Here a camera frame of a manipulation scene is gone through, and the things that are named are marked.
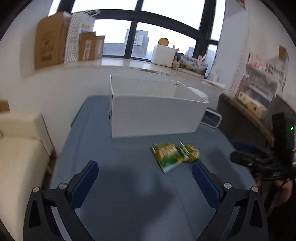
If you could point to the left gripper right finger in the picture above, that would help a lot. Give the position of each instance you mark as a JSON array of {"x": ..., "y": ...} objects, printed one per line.
[{"x": 239, "y": 213}]

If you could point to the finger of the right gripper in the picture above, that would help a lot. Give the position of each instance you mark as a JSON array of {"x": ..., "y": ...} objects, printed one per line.
[{"x": 245, "y": 147}]

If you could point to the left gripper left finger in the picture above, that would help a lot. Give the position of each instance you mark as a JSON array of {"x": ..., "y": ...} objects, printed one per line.
[{"x": 40, "y": 223}]

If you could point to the person's right hand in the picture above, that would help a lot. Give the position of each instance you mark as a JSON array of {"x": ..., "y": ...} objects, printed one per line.
[{"x": 284, "y": 191}]

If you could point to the dark wooden side table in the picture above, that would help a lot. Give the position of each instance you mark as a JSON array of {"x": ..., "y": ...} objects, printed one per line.
[{"x": 240, "y": 125}]

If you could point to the beige tissue box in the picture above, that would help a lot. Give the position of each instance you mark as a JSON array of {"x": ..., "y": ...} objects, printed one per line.
[{"x": 255, "y": 107}]

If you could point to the small green garlic packet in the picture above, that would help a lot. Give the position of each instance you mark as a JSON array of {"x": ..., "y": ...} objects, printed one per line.
[{"x": 167, "y": 156}]

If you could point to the clear drawer organizer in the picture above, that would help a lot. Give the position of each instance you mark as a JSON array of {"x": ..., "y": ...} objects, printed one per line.
[{"x": 264, "y": 78}]

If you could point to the white bottle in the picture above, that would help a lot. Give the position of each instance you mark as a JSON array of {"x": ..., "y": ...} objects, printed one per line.
[{"x": 212, "y": 76}]

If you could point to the cream leather sofa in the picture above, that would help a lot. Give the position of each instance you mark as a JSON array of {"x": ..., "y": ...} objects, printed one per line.
[{"x": 25, "y": 153}]

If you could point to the printed landscape carton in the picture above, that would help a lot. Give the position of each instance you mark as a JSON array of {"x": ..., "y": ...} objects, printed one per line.
[{"x": 191, "y": 65}]

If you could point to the white storage box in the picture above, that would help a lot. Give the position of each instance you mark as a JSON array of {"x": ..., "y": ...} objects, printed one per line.
[{"x": 146, "y": 106}]

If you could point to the white foam box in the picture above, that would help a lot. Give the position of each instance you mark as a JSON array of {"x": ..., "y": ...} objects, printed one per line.
[{"x": 163, "y": 55}]

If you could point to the round orange fruit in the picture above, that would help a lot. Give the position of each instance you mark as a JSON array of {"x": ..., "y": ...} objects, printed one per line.
[{"x": 163, "y": 42}]

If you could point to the small cardboard box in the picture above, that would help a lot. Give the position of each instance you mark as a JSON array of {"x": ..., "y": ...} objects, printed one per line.
[{"x": 90, "y": 46}]

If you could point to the large cardboard box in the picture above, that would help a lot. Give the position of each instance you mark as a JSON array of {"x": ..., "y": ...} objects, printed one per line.
[{"x": 51, "y": 39}]

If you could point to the dotted white paper bag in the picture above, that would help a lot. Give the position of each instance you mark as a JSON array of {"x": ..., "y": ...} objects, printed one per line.
[{"x": 79, "y": 23}]

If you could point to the black window frame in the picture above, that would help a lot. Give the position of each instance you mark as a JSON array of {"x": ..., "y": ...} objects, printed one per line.
[{"x": 192, "y": 27}]

